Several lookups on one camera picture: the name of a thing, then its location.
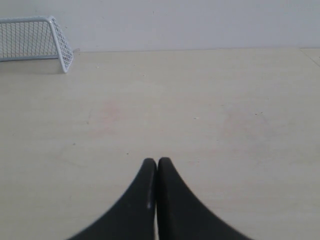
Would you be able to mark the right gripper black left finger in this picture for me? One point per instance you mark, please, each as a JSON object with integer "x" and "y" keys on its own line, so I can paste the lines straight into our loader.
{"x": 132, "y": 217}

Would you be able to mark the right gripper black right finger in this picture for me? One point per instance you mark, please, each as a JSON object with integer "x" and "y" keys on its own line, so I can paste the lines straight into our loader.
{"x": 181, "y": 215}

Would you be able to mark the small white toy goal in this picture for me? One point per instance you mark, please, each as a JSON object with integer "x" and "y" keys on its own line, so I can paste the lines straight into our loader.
{"x": 34, "y": 38}

